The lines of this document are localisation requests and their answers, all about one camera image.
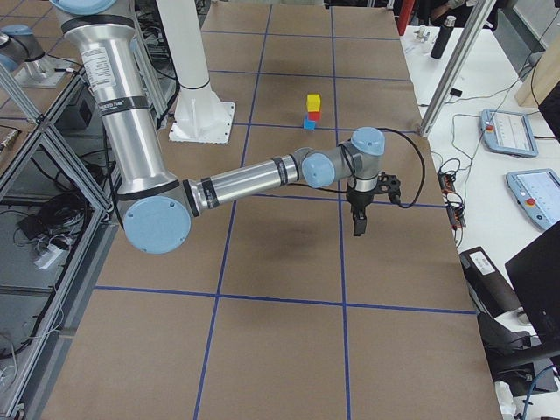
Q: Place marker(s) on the far teach pendant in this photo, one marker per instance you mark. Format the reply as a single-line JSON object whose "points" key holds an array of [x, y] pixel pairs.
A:
{"points": [[508, 132]]}

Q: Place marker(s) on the wooden board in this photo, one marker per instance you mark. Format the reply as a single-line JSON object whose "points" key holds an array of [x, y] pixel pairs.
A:
{"points": [[542, 79]]}

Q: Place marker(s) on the black monitor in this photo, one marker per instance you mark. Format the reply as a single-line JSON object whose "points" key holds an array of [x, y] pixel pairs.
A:
{"points": [[534, 274]]}

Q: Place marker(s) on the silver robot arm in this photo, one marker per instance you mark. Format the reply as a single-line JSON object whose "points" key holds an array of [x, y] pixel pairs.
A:
{"points": [[157, 207]]}

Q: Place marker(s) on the near teach pendant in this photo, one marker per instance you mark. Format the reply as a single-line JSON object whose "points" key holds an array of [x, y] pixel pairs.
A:
{"points": [[537, 193]]}

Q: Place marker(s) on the teach pendant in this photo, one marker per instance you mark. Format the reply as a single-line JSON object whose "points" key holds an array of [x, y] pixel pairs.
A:
{"points": [[537, 193], [508, 132]]}

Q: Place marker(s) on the black box with label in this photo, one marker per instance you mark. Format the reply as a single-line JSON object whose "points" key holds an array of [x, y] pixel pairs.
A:
{"points": [[489, 286]]}

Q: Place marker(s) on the white power strip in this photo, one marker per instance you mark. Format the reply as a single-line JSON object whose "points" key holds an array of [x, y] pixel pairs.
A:
{"points": [[48, 257]]}

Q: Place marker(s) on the aluminium frame post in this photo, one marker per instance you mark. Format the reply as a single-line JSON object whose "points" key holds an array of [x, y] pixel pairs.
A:
{"points": [[458, 58]]}

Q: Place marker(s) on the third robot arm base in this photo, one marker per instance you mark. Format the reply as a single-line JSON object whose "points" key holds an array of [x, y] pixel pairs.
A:
{"points": [[21, 49]]}

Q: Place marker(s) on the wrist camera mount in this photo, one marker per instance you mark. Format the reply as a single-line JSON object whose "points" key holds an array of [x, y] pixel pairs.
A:
{"points": [[390, 185]]}

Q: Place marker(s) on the yellow foam block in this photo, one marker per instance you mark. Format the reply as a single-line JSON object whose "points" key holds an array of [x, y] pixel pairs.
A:
{"points": [[313, 103]]}

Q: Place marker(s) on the red foam block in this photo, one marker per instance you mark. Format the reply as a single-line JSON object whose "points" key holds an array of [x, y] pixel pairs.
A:
{"points": [[314, 116]]}

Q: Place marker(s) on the blue foam block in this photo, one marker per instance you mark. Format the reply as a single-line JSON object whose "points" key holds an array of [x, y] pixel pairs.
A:
{"points": [[308, 124]]}

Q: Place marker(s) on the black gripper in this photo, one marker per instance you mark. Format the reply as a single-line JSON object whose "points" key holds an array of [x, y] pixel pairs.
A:
{"points": [[360, 200]]}

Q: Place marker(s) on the black power strip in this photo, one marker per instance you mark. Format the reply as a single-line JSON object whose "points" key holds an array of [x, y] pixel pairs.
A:
{"points": [[453, 201]]}

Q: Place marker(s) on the black water bottle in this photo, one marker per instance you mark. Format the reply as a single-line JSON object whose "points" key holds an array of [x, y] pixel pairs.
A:
{"points": [[443, 37]]}

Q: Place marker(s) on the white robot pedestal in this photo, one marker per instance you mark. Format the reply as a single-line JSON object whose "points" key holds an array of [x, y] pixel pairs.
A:
{"points": [[200, 116]]}

